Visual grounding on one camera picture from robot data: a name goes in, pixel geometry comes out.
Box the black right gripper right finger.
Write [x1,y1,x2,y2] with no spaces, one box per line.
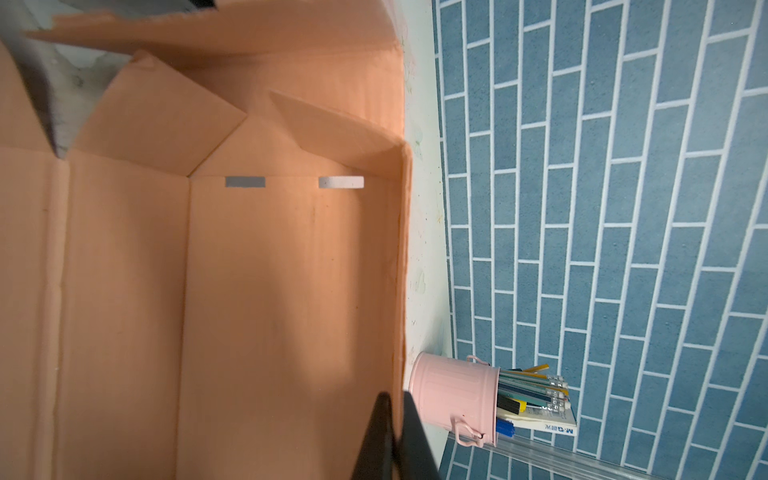
[395,391,440,480]

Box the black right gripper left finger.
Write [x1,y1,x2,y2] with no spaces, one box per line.
[351,392,394,480]

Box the peach cardboard paper box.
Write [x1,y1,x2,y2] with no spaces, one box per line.
[1,1,412,479]

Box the pink metal pen cup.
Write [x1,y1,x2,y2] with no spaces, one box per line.
[409,352,500,447]

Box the blue marker pen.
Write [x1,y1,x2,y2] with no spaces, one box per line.
[495,417,516,438]

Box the black marker pen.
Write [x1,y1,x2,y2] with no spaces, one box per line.
[497,394,527,415]

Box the white labelled marker pen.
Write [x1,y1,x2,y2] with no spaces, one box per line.
[496,408,578,437]

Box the aluminium right corner post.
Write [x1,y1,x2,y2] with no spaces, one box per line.
[439,435,651,479]

